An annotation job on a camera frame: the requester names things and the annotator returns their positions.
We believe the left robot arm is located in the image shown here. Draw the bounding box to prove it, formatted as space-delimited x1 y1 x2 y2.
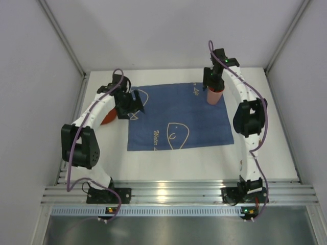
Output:
61 73 145 191

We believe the pink plastic cup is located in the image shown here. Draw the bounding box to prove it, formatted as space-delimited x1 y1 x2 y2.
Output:
207 87 224 105

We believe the right frame post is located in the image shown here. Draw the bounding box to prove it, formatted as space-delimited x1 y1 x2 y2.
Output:
264 0 312 75

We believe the frame post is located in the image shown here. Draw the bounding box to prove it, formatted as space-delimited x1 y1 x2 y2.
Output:
36 0 86 77
264 0 312 75

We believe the blue cloth placemat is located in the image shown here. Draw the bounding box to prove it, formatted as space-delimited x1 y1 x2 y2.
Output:
127 83 234 151

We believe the red plate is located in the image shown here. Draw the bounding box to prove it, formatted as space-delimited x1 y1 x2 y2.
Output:
101 109 117 125

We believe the perforated cable duct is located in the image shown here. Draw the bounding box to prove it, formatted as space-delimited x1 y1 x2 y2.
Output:
51 206 258 217

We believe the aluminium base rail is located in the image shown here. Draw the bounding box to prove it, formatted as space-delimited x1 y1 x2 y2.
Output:
41 180 318 206

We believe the left frame post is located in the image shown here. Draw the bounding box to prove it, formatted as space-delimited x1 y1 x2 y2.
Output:
36 0 86 77

